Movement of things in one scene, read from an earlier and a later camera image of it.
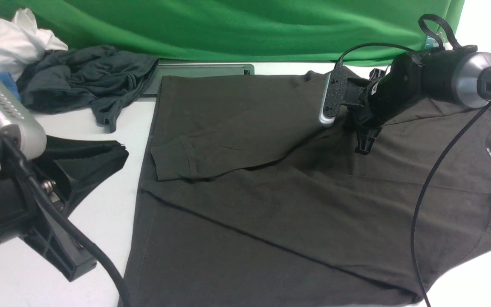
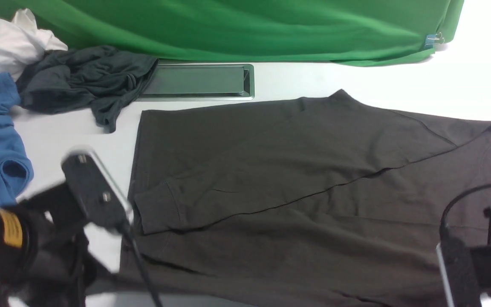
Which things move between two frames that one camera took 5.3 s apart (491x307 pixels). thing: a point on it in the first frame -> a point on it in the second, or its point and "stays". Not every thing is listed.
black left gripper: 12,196 -> 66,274
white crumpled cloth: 10,45 stays
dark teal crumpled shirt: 108,77 stays
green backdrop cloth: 244,30 stays
